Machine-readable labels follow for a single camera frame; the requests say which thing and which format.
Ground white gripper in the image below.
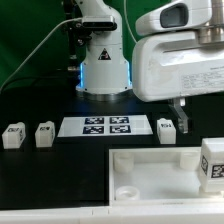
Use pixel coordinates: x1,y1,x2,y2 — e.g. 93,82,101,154
132,31,224,134

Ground white square tabletop part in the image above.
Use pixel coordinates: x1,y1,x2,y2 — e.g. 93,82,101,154
109,147,224,206

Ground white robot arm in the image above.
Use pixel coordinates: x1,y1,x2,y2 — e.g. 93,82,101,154
62,0,224,133

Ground white sheet with markers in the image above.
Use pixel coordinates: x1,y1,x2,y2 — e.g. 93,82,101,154
58,115,153,137

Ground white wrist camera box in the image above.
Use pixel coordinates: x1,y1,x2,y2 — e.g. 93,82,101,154
135,0,212,36

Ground white obstacle front rail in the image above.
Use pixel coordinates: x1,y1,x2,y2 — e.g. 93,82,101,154
0,203,224,224

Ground white cable right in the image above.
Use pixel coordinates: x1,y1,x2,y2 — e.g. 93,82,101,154
123,0,138,44

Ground white cable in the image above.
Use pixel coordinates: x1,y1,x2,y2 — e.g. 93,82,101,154
0,17,83,93
123,0,138,44

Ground white cable left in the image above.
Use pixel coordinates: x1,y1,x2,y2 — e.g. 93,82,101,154
0,17,83,93

